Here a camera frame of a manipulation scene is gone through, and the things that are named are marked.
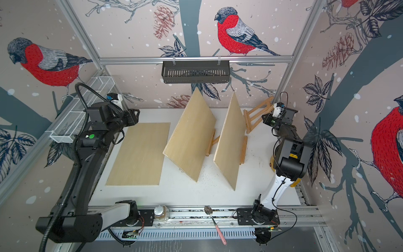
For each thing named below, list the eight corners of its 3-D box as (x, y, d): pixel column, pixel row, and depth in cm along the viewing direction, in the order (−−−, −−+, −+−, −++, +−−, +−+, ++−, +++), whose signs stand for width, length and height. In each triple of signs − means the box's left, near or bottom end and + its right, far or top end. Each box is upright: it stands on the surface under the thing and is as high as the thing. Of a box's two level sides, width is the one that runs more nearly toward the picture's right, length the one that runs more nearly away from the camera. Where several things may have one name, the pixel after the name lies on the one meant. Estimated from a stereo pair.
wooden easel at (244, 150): (239, 164, 92) (240, 161, 89) (243, 138, 104) (244, 135, 101) (243, 165, 92) (245, 162, 89) (247, 139, 104) (248, 136, 100)
